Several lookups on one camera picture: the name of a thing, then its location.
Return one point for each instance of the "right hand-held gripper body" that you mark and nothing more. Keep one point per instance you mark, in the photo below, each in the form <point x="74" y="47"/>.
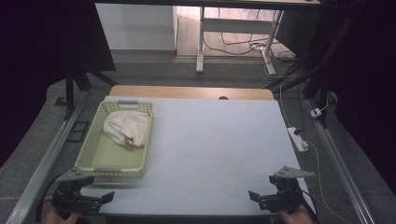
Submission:
<point x="288" y="189"/>

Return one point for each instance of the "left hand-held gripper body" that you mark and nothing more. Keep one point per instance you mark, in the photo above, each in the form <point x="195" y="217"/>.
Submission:
<point x="70" y="191"/>

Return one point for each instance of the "person's right hand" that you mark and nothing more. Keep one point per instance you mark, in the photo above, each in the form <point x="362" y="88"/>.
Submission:
<point x="295" y="217"/>

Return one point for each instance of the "person's left hand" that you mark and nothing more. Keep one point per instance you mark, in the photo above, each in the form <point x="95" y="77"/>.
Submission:
<point x="57" y="217"/>

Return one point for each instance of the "light green plastic basket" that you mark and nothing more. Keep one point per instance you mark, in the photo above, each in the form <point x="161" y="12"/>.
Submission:
<point x="106" y="157"/>

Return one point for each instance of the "white power strip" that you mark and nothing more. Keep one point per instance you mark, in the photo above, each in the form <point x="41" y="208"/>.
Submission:
<point x="297" y="138"/>

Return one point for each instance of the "white table cover sheet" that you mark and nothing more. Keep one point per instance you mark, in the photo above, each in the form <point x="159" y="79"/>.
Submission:
<point x="211" y="149"/>

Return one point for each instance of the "white crumpled cloth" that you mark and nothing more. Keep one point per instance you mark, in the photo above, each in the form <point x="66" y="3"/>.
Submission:
<point x="127" y="126"/>

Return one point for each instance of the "small white adapter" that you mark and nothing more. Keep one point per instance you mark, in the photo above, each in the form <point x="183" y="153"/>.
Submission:
<point x="316" y="112"/>

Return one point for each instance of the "black metal stand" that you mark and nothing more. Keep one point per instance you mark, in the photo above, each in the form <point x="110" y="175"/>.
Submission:
<point x="314" y="68"/>

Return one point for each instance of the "wooden table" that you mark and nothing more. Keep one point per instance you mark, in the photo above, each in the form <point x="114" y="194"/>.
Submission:
<point x="186" y="92"/>

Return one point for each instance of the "black curtain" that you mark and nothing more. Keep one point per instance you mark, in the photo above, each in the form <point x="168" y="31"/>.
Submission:
<point x="46" y="62"/>
<point x="358" y="77"/>

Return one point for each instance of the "aluminium rail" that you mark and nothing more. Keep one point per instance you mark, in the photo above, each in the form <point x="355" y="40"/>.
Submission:
<point x="337" y="165"/>
<point x="43" y="168"/>

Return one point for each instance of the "black floor frame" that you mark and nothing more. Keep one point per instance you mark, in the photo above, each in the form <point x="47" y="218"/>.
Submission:
<point x="77" y="131"/>

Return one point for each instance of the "white desk frame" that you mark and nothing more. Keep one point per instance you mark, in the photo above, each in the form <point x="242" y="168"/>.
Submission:
<point x="236" y="25"/>

